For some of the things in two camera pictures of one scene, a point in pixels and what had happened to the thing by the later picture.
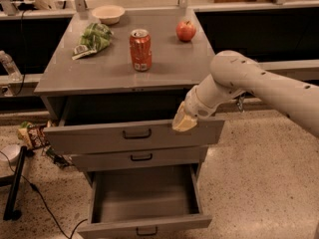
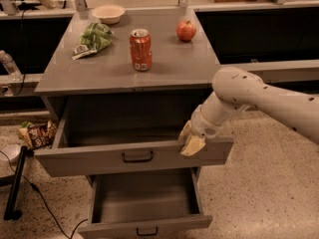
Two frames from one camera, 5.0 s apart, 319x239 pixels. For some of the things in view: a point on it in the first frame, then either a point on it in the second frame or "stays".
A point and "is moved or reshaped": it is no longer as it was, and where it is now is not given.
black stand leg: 10,213 stays
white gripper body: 195,108 -> 203,125
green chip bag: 95,38 stays
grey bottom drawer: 145,202 stays
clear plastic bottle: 10,67 stays
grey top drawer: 130,136 is moved or reshaped
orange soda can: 141,50 stays
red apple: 185,31 stays
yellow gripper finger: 181,121 -> 192,145
